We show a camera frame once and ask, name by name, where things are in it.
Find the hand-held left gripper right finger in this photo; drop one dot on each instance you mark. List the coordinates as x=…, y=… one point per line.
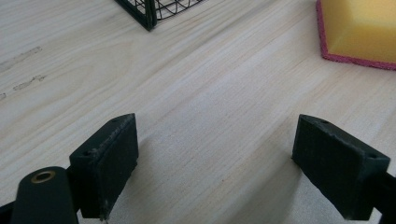
x=339, y=168

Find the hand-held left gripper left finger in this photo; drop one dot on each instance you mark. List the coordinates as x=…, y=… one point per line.
x=104, y=168

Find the yellow sponge with pink pad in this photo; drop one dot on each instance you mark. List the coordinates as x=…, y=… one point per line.
x=361, y=28

